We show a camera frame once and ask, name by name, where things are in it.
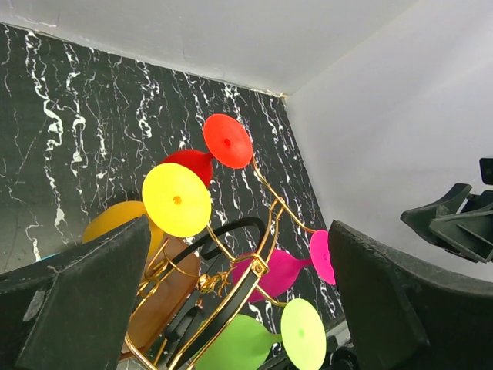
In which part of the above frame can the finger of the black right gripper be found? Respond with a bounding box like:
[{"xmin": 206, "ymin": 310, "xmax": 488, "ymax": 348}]
[{"xmin": 401, "ymin": 183, "xmax": 492, "ymax": 263}]

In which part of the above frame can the blue plastic wine glass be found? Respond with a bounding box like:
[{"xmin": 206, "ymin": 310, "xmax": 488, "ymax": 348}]
[{"xmin": 39, "ymin": 253, "xmax": 60, "ymax": 262}]

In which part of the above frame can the red plastic wine glass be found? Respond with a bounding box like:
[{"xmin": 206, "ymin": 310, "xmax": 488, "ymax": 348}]
[{"xmin": 161, "ymin": 113, "xmax": 253, "ymax": 187}]

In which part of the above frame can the pink plastic wine glass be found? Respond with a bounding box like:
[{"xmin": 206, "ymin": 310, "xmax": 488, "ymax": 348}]
[{"xmin": 232, "ymin": 229, "xmax": 337, "ymax": 299}]

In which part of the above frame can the orange yellow plastic wine glass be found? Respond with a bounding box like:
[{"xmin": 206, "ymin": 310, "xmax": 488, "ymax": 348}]
[{"xmin": 82, "ymin": 163, "xmax": 212, "ymax": 254}]

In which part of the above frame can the green plastic wine glass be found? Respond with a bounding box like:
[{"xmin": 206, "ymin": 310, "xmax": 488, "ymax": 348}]
[{"xmin": 194, "ymin": 298, "xmax": 327, "ymax": 370}]

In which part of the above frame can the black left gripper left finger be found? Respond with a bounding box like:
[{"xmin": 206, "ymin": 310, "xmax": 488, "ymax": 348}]
[{"xmin": 1, "ymin": 216, "xmax": 150, "ymax": 369}]

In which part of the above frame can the gold wire wine glass rack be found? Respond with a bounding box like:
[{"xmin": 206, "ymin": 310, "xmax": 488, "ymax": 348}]
[{"xmin": 122, "ymin": 156, "xmax": 328, "ymax": 370}]

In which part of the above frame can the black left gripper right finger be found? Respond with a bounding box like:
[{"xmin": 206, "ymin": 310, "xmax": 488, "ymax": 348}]
[{"xmin": 329, "ymin": 220, "xmax": 492, "ymax": 369}]

